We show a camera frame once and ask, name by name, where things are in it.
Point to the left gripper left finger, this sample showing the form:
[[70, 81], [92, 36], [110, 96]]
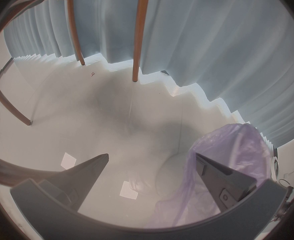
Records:
[[84, 176]]

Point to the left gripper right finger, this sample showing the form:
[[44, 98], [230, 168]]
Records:
[[224, 184]]

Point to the purple plastic bag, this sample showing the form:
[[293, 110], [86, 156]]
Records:
[[247, 154]]

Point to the white trash bin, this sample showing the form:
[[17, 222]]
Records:
[[169, 176]]

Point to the blue-green curtain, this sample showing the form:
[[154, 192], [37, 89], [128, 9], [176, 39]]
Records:
[[212, 46]]

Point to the wooden chair with white cushions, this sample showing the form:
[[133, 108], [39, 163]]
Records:
[[139, 34]]

